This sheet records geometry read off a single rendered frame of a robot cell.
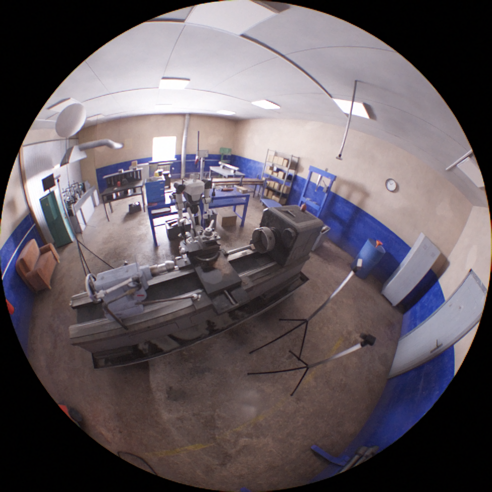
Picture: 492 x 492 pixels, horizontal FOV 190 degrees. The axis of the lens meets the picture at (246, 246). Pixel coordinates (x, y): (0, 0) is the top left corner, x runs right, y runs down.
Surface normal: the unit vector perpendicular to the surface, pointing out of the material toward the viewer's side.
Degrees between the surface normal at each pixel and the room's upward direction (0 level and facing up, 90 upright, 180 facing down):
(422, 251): 90
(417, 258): 90
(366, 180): 90
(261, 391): 0
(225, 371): 0
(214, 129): 90
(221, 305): 0
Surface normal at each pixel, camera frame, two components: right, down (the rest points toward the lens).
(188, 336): 0.17, -0.77
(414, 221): -0.82, 0.23
